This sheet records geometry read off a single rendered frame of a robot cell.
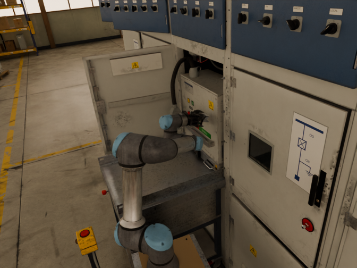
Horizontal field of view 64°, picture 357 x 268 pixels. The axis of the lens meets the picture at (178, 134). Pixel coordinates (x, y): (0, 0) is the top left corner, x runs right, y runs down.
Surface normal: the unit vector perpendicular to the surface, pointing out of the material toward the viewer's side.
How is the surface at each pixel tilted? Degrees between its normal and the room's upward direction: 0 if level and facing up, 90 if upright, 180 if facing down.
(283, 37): 90
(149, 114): 90
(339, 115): 90
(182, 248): 1
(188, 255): 1
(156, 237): 8
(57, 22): 90
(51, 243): 0
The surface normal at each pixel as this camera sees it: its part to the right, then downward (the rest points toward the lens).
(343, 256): -0.91, 0.26
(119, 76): 0.29, 0.44
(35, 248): -0.07, -0.88
